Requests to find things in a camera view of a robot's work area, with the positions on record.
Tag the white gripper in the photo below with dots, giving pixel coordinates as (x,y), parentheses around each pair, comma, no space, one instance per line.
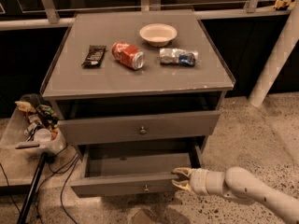
(200,181)

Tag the grey drawer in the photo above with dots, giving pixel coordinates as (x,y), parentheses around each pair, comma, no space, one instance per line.
(115,171)
(138,128)

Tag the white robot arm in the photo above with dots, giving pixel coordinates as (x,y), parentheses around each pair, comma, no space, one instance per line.
(241,186)

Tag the grey top drawer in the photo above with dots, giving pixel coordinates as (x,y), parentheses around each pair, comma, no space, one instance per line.
(138,128)

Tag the grey drawer cabinet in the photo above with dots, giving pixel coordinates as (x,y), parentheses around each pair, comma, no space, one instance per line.
(115,90)

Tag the crumpled silver blue bag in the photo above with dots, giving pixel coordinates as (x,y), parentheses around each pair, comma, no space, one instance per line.
(179,57)

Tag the red soda can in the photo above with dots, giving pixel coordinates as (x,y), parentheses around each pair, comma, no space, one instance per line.
(128,55)

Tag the white paper bowl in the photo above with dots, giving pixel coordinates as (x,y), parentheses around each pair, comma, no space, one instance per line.
(158,34)

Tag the black pole stand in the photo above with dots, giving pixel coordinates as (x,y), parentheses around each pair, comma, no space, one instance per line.
(32,189)

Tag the black snack bar wrapper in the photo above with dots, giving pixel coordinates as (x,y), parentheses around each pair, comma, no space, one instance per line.
(95,56)

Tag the clear plastic trash bin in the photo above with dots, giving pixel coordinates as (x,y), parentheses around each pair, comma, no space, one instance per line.
(33,129)

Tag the yellow clamp on railing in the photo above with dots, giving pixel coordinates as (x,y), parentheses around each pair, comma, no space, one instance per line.
(283,4)

